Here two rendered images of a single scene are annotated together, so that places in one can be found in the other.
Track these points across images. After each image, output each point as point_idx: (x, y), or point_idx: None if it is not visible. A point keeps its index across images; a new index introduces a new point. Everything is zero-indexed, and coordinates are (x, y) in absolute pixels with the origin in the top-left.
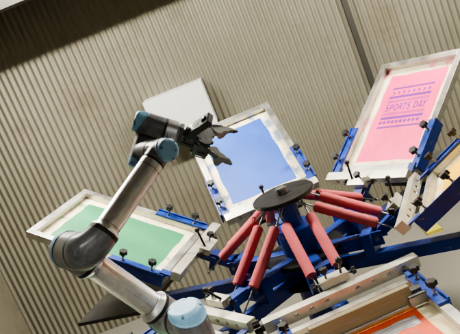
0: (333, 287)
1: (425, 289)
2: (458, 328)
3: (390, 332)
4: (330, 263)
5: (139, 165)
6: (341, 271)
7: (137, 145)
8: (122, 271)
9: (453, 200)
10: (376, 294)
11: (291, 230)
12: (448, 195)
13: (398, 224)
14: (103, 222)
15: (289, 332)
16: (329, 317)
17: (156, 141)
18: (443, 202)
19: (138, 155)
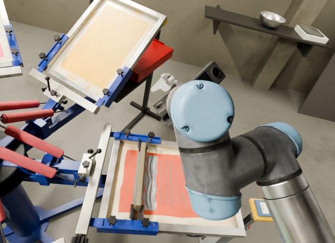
0: (91, 170)
1: (148, 139)
2: (177, 149)
3: (155, 171)
4: (57, 156)
5: (313, 195)
6: (89, 156)
7: (238, 167)
8: None
9: (122, 85)
10: (115, 157)
11: (8, 150)
12: (121, 83)
13: (94, 109)
14: None
15: (107, 220)
16: (138, 188)
17: (286, 138)
18: (119, 88)
19: (247, 184)
